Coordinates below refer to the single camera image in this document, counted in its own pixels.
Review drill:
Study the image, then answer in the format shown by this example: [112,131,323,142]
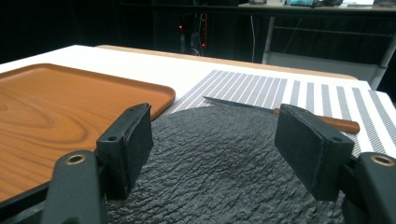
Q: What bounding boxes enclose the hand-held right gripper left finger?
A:
[95,103,155,201]

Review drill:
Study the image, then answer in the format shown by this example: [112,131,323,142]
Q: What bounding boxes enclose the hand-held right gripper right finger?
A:
[274,104,356,202]

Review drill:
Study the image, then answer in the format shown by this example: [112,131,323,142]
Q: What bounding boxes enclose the wooden-handled knife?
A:
[203,95,361,135]

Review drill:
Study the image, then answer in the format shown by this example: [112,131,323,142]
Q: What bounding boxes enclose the black textured plate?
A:
[106,105,347,224]

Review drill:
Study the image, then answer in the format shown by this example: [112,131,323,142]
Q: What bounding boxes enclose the wooden tray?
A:
[0,63,177,203]

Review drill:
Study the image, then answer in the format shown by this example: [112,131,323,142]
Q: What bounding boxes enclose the striped placemat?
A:
[160,69,396,158]

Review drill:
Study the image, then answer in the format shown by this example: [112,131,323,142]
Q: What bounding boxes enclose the white board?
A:
[0,44,396,110]

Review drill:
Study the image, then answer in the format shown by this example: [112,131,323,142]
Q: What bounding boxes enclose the white metal desk frame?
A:
[262,15,396,91]

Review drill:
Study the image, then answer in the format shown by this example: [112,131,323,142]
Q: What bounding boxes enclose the bundle of cables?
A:
[177,12,209,58]

